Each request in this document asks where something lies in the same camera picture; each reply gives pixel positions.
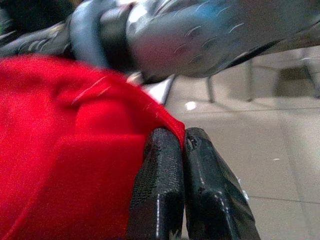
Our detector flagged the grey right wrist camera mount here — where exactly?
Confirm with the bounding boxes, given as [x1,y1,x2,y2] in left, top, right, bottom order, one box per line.
[68,3,111,68]

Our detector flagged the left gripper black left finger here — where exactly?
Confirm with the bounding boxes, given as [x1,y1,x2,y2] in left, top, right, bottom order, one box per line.
[127,127,186,240]

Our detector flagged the red polo shirt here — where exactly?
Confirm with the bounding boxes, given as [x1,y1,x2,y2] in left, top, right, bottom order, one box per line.
[0,56,186,240]

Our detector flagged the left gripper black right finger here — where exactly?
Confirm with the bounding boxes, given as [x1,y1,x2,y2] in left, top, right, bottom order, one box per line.
[184,127,262,240]

